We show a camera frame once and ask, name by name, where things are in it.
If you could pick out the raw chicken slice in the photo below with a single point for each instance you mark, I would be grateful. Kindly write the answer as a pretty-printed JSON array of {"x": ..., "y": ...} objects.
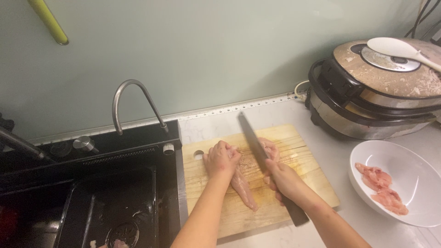
[
  {"x": 391, "y": 201},
  {"x": 375, "y": 177}
]

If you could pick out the dark kitchen knife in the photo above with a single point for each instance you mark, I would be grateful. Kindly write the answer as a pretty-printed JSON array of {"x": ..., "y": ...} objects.
[{"x": 256, "y": 151}]

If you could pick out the raw chicken breast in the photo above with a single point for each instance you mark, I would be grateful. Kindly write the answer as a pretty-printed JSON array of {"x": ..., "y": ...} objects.
[{"x": 246, "y": 186}]

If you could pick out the white rice paddle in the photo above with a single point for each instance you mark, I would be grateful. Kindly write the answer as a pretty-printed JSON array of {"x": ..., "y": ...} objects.
[{"x": 399, "y": 50}]

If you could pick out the white bowl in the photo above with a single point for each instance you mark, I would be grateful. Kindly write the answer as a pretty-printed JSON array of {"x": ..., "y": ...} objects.
[{"x": 410, "y": 179}]

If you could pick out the person's right hand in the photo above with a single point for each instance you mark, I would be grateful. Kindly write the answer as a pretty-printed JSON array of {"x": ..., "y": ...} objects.
[{"x": 284, "y": 179}]

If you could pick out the person's right fingers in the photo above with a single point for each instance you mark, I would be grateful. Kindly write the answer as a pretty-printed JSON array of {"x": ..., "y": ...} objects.
[{"x": 272, "y": 179}]

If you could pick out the wooden cutting board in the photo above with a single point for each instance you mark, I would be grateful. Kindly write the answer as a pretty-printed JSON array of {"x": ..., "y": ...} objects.
[{"x": 241, "y": 206}]

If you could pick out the person's left hand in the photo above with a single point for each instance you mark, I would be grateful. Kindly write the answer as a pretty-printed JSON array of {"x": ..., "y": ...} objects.
[{"x": 220, "y": 159}]

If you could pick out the round steel sink knob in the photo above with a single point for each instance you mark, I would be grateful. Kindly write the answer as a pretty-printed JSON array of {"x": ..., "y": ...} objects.
[{"x": 84, "y": 143}]

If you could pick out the dark pull-out faucet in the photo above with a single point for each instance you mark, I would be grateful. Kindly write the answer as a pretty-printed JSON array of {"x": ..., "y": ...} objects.
[{"x": 20, "y": 144}]

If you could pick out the person's left fingers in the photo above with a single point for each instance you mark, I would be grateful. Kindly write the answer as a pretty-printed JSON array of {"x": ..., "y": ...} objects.
[{"x": 227, "y": 147}]

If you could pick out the black sink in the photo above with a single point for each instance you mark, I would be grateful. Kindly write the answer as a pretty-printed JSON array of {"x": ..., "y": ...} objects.
[{"x": 89, "y": 193}]

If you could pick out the curved steel faucet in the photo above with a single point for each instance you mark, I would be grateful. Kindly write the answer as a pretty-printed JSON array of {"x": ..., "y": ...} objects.
[{"x": 119, "y": 100}]

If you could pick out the sink drain strainer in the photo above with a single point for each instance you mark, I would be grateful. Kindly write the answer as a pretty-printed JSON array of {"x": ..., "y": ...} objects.
[{"x": 122, "y": 235}]

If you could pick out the worn rice cooker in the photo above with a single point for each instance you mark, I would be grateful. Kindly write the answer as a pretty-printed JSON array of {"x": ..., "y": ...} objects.
[{"x": 372, "y": 100}]

